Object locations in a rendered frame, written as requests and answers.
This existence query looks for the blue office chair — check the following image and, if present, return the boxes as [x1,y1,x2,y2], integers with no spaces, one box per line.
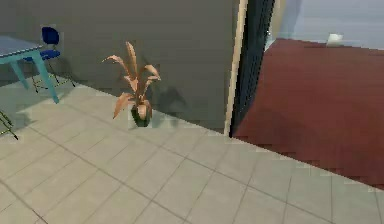
[22,26,76,94]

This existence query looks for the black metal chair legs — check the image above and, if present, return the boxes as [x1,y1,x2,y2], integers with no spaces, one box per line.
[0,110,19,141]

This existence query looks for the orange leafed house plant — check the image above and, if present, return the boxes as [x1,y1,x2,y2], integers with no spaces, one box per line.
[102,41,162,128]

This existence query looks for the dark room door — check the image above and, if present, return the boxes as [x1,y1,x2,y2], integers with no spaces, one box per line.
[229,0,276,138]

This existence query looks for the small white box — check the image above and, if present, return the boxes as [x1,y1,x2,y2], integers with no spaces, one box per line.
[326,33,344,47]

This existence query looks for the light blue table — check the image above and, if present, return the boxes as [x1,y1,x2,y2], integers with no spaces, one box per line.
[0,35,61,105]

